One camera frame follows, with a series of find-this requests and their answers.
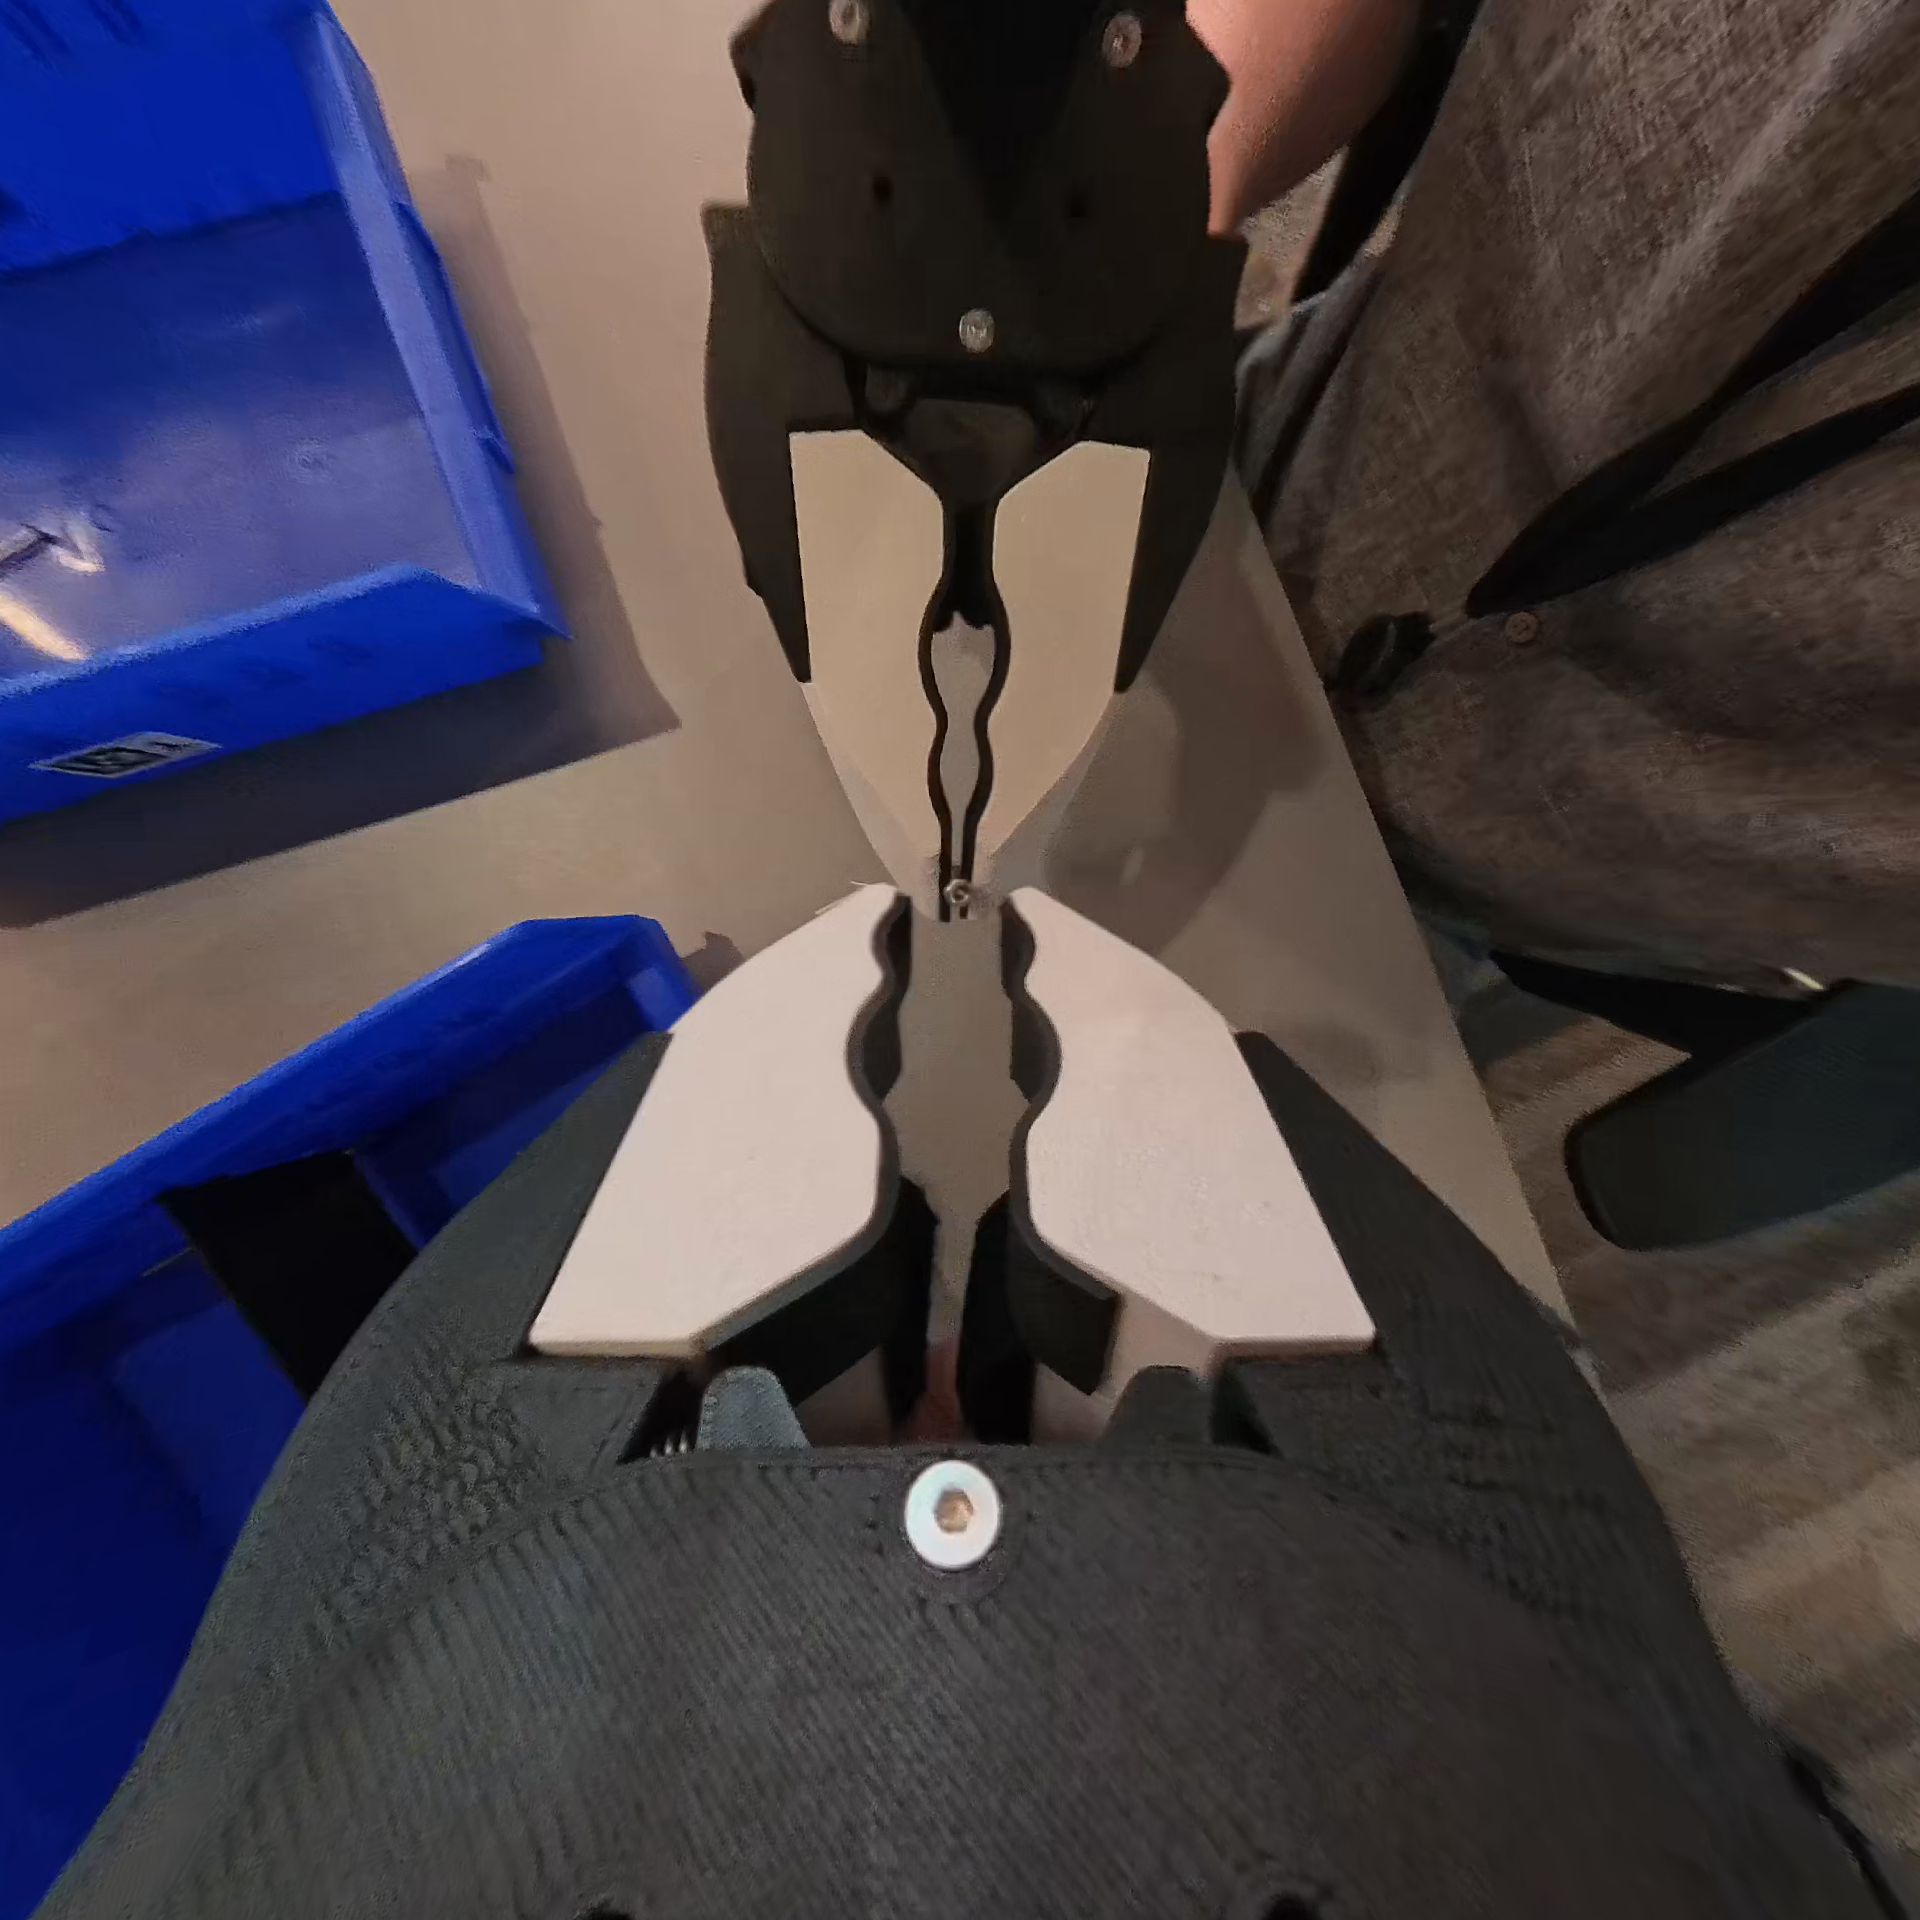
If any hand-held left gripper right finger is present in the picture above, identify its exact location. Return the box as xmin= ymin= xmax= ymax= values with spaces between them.
xmin=958 ymin=886 xmax=1381 ymax=1420

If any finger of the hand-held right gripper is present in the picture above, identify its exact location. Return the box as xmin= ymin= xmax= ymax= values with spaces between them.
xmin=963 ymin=435 xmax=1156 ymax=895
xmin=782 ymin=427 xmax=963 ymax=895

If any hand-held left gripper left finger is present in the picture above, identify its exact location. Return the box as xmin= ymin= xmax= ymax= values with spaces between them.
xmin=525 ymin=886 xmax=939 ymax=1420

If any blue plastic bin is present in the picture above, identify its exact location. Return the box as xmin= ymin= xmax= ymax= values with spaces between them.
xmin=0 ymin=0 xmax=572 ymax=826

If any blue bin with black divider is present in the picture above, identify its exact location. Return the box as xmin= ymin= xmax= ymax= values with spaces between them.
xmin=0 ymin=913 xmax=702 ymax=1920

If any person's right forearm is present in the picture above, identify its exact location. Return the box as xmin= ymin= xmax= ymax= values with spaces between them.
xmin=1186 ymin=0 xmax=1419 ymax=233

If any black bin divider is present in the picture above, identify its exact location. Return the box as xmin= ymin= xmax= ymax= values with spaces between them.
xmin=156 ymin=1145 xmax=426 ymax=1400

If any person's grey shirt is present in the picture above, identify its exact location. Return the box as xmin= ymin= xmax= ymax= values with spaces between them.
xmin=1235 ymin=0 xmax=1920 ymax=1022

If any black shoulder strap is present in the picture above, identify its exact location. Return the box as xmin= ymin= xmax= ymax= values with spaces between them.
xmin=1462 ymin=245 xmax=1920 ymax=620

